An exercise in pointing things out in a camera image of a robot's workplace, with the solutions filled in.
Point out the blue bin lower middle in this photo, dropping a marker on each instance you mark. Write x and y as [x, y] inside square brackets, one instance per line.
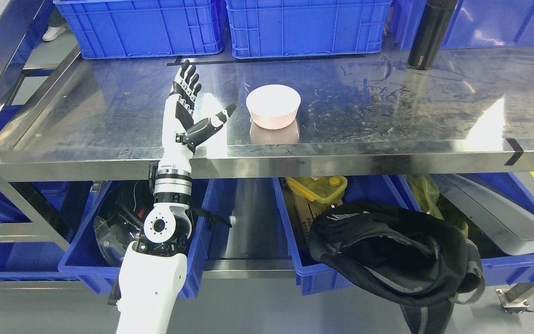
[313, 277]

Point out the pink bowl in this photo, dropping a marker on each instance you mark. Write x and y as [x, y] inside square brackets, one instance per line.
[273, 106]

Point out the white shoe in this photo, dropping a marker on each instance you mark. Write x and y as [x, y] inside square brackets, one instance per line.
[52, 33]

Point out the blue bin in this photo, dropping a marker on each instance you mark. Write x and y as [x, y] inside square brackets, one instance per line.
[499, 268]
[313, 277]
[33, 262]
[85, 260]

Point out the blue bin far left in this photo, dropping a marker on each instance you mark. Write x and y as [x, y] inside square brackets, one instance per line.
[33, 262]

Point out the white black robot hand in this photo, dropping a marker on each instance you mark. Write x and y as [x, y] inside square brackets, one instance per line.
[180, 133]

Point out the yellow food container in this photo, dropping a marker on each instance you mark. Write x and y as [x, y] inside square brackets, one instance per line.
[324, 190]

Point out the blue bin lower right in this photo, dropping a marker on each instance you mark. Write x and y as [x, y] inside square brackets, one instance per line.
[499, 268]

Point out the blue crate top middle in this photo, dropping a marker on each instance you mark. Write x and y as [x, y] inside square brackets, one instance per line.
[306, 28]

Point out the black thermos bottle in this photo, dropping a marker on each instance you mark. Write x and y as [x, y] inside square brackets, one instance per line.
[431, 32]

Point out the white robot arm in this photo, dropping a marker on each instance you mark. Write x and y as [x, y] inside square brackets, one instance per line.
[154, 268]

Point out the stainless steel table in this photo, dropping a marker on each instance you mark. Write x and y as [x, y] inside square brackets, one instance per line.
[473, 112]

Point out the grey plastic lid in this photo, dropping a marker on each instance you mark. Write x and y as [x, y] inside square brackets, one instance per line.
[508, 225]

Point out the blue crate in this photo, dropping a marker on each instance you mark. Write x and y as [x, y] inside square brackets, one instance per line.
[109, 29]
[490, 23]
[306, 28]

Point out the black backpack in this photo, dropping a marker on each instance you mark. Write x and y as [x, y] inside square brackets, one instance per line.
[424, 264]

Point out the blue crate top right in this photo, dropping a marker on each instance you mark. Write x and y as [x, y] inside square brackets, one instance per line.
[490, 23]

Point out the blue bin lower left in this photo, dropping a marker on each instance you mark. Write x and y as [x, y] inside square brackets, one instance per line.
[85, 260]

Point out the blue crate top left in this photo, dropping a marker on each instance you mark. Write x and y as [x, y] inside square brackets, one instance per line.
[109, 29]

